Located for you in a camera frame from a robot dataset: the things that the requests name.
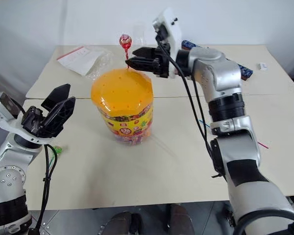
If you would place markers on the blue patterned long box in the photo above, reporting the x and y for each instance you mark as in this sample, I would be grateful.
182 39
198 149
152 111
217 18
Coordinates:
245 71

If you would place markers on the clear plastic cup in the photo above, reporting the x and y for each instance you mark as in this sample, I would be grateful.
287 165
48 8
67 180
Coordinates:
139 35

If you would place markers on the orange-lidded lollipop jar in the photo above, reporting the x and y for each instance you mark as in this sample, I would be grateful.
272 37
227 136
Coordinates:
122 93

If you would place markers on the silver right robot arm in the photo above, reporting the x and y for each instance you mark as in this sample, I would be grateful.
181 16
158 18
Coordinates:
225 71

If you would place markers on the clear bag with paper sheet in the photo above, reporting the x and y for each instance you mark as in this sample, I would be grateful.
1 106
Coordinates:
80 58

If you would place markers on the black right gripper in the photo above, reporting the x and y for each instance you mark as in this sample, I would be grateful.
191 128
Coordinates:
164 64

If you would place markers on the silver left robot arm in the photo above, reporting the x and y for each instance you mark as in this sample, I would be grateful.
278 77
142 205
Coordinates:
7 176

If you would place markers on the green wrapped lollipop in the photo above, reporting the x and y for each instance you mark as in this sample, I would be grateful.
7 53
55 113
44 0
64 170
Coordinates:
57 149

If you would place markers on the pink lollipop stick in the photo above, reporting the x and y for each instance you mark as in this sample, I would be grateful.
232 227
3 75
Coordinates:
262 145

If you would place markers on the small white box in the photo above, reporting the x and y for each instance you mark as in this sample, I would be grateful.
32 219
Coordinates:
262 66

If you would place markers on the blue lollipop stick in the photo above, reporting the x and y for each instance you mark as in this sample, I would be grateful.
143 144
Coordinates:
203 123

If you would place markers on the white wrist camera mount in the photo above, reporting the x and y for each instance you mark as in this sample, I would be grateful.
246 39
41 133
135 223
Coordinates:
172 34
12 130

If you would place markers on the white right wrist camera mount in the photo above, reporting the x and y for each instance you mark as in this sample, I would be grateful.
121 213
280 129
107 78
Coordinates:
172 34

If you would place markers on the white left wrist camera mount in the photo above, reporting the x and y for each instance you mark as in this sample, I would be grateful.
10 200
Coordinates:
12 130

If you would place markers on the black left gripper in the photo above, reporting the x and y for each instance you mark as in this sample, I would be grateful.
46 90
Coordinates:
33 121

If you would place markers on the red lollipop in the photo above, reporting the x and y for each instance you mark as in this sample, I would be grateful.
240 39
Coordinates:
124 41

